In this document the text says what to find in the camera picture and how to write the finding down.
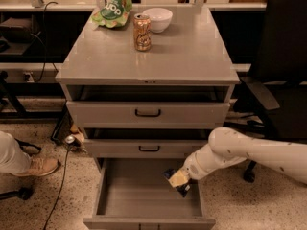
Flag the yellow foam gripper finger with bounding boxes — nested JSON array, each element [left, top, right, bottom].
[[168, 170, 190, 188]]

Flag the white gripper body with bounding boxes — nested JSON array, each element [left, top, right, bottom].
[[180, 152, 207, 180]]

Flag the dark blue rxbar wrapper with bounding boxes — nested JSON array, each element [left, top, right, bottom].
[[162, 169, 190, 197]]

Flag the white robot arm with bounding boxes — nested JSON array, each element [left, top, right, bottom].
[[163, 127, 307, 195]]

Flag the grey open bottom drawer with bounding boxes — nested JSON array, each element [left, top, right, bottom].
[[83, 158, 215, 230]]

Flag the grey drawer cabinet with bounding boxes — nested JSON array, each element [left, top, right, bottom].
[[55, 4, 241, 184]]

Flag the grey middle drawer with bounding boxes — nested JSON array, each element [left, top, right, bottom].
[[84, 139, 207, 159]]

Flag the grey top drawer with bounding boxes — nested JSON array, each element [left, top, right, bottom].
[[66, 101, 229, 129]]

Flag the black office chair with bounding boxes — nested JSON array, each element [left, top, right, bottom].
[[224, 0, 307, 184]]

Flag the tan sneaker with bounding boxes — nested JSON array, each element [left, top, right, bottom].
[[15, 157, 59, 177]]

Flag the white ceramic bowl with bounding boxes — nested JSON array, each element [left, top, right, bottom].
[[143, 8, 173, 33]]

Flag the gold soda can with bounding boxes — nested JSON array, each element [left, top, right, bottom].
[[133, 13, 152, 51]]

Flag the person leg beige trousers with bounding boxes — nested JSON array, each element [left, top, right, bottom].
[[0, 131, 31, 174]]

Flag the green chip bag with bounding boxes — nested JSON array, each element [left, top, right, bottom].
[[91, 0, 132, 28]]

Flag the dark box on shelf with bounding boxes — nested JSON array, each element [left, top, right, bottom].
[[0, 17, 40, 43]]

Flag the black middle drawer handle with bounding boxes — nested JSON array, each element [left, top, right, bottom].
[[138, 146, 160, 152]]

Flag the black drawer handle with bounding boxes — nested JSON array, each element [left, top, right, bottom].
[[138, 146, 160, 152], [134, 109, 161, 118]]

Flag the black top drawer handle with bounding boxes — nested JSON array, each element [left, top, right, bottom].
[[134, 109, 161, 118]]

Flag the black floor cable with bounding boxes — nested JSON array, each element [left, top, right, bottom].
[[41, 146, 72, 230]]

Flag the wall power outlet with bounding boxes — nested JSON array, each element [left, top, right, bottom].
[[23, 72, 35, 83]]

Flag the black hanging cable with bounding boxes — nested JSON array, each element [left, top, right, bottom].
[[30, 1, 59, 84]]

